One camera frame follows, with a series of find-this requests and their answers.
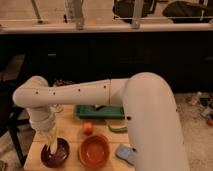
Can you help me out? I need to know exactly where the wooden table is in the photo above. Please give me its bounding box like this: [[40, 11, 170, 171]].
[[24, 105, 135, 171]]

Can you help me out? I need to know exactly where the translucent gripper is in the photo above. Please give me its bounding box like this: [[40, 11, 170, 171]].
[[37, 127, 57, 154]]

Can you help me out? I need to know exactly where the orange tomato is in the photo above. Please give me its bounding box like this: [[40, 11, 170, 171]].
[[82, 122, 93, 135]]

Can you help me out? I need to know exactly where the blue sponge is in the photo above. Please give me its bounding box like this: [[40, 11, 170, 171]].
[[115, 144, 134, 165]]

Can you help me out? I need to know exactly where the yellow banana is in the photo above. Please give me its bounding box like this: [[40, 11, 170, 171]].
[[47, 133, 57, 154]]

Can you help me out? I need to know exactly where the brown jar of items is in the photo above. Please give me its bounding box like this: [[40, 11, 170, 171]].
[[53, 80, 74, 87]]

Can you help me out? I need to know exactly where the black chair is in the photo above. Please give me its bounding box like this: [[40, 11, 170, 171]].
[[0, 57, 29, 165]]

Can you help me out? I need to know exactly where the purple bowl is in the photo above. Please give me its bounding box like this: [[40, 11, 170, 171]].
[[41, 138, 70, 168]]

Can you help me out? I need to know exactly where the white cup with utensil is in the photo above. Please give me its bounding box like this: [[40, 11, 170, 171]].
[[51, 104, 63, 113]]

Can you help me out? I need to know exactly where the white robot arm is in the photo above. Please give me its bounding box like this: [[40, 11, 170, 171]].
[[13, 72, 190, 171]]

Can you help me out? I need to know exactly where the green plastic tray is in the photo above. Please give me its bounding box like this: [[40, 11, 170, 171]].
[[74, 105, 124, 119]]

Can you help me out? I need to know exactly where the green cucumber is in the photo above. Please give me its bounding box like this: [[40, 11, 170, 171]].
[[107, 125, 128, 134]]

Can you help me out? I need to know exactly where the orange bowl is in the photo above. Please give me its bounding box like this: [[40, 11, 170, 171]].
[[78, 134, 110, 169]]

